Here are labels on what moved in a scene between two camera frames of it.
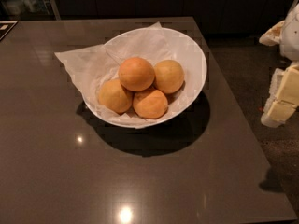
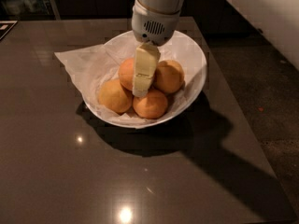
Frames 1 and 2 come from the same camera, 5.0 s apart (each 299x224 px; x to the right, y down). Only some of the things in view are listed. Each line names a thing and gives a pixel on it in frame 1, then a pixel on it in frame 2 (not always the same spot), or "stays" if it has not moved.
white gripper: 290,36 -> 153,25
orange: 168,76 stays
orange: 136,74 stays
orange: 149,104 stays
